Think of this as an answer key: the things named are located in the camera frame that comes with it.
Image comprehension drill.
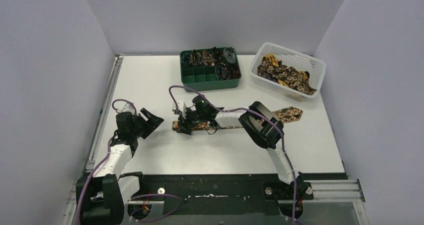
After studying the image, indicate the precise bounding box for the rolled brown patterned tie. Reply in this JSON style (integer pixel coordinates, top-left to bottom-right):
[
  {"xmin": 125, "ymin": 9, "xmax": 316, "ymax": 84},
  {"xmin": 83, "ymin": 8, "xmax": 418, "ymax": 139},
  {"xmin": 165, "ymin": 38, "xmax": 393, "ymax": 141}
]
[{"xmin": 191, "ymin": 49, "xmax": 203, "ymax": 67}]

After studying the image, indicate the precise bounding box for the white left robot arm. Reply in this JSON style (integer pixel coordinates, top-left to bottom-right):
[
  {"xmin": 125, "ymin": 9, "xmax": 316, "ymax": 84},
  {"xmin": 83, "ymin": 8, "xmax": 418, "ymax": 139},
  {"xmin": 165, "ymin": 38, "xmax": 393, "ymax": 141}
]
[{"xmin": 75, "ymin": 108, "xmax": 164, "ymax": 225}]

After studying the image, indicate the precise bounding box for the rolled tan patterned tie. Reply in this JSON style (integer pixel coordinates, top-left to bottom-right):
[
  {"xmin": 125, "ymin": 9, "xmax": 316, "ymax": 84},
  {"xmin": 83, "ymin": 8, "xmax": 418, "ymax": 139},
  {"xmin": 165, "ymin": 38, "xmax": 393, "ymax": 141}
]
[{"xmin": 202, "ymin": 50, "xmax": 215, "ymax": 67}]

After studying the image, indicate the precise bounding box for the rolled dark red tie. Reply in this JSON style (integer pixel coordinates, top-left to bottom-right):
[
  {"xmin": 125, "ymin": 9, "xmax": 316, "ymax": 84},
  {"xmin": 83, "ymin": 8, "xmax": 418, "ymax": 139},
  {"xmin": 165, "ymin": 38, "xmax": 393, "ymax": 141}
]
[{"xmin": 227, "ymin": 63, "xmax": 241, "ymax": 80}]

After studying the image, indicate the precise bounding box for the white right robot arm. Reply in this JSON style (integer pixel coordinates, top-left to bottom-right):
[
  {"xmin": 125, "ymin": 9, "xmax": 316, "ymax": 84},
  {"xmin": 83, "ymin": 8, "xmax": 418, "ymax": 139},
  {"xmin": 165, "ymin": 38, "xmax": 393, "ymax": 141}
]
[{"xmin": 172, "ymin": 95, "xmax": 313, "ymax": 199}]

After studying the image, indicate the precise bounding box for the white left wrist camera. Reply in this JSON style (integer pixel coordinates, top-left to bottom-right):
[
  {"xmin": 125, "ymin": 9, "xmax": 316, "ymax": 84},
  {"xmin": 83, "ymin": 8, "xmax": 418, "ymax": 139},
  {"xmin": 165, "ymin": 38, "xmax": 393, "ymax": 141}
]
[{"xmin": 117, "ymin": 102, "xmax": 137, "ymax": 115}]

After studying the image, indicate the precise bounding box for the rolled blue red tie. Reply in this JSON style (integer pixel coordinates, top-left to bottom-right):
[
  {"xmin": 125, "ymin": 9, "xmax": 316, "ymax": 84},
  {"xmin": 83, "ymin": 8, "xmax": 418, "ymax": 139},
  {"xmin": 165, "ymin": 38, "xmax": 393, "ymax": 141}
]
[{"xmin": 215, "ymin": 63, "xmax": 230, "ymax": 81}]

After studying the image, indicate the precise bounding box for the rolled dark patterned tie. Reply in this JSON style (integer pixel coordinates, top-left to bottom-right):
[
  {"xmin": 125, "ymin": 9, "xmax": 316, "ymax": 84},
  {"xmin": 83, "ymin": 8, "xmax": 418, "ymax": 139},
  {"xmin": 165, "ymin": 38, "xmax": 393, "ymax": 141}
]
[{"xmin": 212, "ymin": 46, "xmax": 226, "ymax": 64}]

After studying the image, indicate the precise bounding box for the white plastic mesh basket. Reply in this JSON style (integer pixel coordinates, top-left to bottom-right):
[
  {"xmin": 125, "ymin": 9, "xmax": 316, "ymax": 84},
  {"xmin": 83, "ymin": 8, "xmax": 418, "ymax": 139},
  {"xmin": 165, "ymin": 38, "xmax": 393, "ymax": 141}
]
[{"xmin": 249, "ymin": 42, "xmax": 327, "ymax": 102}]

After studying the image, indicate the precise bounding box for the rolled blue striped tie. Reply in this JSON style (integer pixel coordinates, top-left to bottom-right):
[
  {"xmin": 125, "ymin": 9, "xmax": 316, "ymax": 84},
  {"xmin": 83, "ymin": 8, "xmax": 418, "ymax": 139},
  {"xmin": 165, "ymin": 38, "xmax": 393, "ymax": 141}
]
[{"xmin": 180, "ymin": 52, "xmax": 193, "ymax": 68}]

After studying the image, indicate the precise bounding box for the rolled light blue tie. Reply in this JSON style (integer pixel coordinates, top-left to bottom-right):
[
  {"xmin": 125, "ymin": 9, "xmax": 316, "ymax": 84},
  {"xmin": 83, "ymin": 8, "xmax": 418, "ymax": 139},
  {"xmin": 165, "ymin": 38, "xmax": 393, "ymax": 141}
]
[{"xmin": 223, "ymin": 47, "xmax": 237, "ymax": 64}]

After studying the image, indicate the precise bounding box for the green divided organizer tray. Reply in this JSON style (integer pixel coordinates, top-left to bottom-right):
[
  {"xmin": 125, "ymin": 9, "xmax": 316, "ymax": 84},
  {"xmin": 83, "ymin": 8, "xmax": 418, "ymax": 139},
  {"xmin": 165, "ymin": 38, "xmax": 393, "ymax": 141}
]
[{"xmin": 179, "ymin": 48, "xmax": 242, "ymax": 91}]

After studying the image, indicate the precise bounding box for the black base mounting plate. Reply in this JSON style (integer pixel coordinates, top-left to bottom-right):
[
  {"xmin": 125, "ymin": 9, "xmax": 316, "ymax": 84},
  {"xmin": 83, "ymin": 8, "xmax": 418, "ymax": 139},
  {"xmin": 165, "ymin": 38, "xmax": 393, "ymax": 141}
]
[{"xmin": 99, "ymin": 173, "xmax": 332, "ymax": 218}]

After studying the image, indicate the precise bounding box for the pile of patterned ties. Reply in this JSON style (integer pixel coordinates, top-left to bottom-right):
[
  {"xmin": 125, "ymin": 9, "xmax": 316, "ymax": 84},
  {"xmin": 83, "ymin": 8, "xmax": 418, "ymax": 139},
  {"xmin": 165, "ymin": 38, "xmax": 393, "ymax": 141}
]
[{"xmin": 257, "ymin": 53, "xmax": 317, "ymax": 95}]

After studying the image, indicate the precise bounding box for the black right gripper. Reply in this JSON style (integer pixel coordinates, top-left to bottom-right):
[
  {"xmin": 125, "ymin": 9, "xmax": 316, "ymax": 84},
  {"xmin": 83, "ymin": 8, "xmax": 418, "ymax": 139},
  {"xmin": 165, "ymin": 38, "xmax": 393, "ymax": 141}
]
[{"xmin": 176, "ymin": 107, "xmax": 206, "ymax": 134}]

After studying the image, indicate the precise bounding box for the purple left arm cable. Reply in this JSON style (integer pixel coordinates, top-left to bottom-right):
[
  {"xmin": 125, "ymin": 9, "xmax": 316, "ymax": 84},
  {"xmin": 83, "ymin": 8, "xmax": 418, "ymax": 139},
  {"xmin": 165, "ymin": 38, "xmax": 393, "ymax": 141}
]
[{"xmin": 75, "ymin": 98, "xmax": 182, "ymax": 224}]

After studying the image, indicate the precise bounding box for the orange green patterned tie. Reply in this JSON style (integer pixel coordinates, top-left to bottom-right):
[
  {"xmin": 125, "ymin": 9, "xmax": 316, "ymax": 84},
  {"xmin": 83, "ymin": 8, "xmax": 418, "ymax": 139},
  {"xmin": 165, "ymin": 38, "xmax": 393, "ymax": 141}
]
[{"xmin": 190, "ymin": 106, "xmax": 303, "ymax": 131}]

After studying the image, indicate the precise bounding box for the aluminium frame rail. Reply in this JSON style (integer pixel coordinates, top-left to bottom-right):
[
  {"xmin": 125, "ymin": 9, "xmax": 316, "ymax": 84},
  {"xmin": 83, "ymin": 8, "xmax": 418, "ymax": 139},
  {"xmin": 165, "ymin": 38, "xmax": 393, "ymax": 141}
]
[{"xmin": 60, "ymin": 54, "xmax": 123, "ymax": 225}]

